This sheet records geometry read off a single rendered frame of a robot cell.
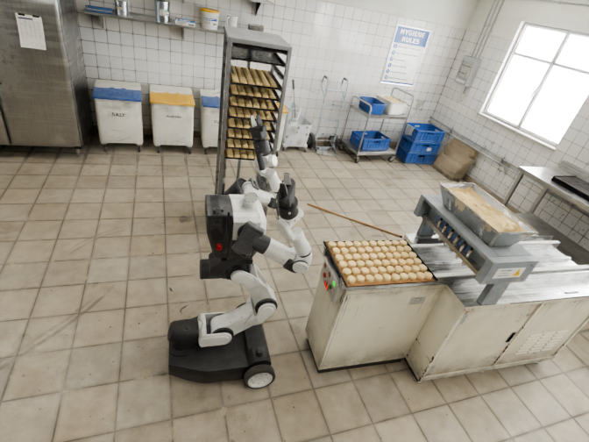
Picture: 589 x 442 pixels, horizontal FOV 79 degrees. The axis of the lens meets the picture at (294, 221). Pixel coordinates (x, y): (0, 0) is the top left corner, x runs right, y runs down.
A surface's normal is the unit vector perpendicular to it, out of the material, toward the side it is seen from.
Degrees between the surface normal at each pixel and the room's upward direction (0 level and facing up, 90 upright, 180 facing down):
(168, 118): 92
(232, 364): 0
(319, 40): 90
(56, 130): 90
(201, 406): 0
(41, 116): 90
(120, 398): 0
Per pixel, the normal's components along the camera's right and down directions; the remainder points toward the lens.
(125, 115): 0.34, 0.59
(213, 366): 0.18, -0.82
